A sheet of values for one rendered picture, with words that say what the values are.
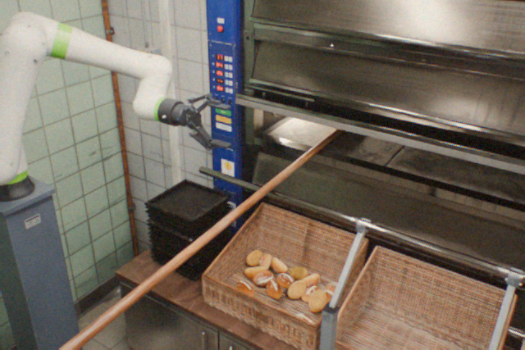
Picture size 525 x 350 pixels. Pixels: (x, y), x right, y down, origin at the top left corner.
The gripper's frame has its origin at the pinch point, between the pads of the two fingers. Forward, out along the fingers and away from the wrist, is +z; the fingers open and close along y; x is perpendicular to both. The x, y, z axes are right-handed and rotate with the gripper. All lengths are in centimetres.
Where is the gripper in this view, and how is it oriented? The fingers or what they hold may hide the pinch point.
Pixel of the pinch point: (225, 126)
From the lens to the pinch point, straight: 170.6
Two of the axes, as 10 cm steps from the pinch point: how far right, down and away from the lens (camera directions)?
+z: 8.4, 2.5, -4.8
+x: -5.4, 3.7, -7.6
